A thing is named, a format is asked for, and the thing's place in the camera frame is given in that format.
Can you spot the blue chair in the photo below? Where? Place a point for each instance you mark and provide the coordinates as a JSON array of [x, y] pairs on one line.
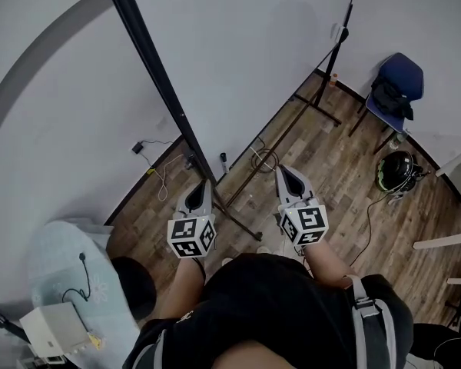
[[403, 75]]

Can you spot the small yellow item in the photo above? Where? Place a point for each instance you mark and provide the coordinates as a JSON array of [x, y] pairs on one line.
[[96, 342]]

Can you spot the person's left forearm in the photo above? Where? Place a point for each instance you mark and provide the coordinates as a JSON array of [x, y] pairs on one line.
[[184, 286]]

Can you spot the clear plastic bottle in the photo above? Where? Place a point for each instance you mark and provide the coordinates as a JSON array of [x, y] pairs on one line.
[[397, 138]]

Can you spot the white paper tag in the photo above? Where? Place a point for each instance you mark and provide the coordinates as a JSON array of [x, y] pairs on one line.
[[337, 31]]

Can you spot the person's white shoe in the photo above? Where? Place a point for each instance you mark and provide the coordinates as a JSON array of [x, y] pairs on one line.
[[227, 261], [263, 249]]

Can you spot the black helmet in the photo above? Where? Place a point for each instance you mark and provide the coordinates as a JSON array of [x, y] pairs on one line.
[[397, 171]]

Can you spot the table with light blue cloth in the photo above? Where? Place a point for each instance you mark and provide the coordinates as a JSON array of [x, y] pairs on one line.
[[57, 256]]

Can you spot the black round seat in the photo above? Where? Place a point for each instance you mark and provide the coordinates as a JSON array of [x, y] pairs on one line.
[[134, 286]]

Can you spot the white table frame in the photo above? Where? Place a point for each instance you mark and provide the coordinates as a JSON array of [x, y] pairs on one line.
[[457, 163]]

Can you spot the black metal whiteboard stand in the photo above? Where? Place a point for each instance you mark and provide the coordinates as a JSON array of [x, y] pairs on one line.
[[240, 222]]

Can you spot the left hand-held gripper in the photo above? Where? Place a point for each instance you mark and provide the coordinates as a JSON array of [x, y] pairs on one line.
[[192, 237]]

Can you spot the black bag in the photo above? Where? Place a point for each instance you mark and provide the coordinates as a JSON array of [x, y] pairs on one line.
[[442, 346]]

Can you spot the person's right forearm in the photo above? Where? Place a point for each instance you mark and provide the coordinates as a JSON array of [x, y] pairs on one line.
[[324, 263]]

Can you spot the white box device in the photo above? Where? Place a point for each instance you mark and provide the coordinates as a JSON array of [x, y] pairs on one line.
[[55, 329]]

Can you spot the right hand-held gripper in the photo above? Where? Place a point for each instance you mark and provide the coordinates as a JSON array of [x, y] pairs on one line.
[[305, 223]]

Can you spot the person's black shirt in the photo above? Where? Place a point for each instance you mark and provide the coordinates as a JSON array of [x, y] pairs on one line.
[[272, 302]]

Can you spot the black clothing bundle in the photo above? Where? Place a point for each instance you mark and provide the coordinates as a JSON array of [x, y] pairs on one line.
[[390, 98]]

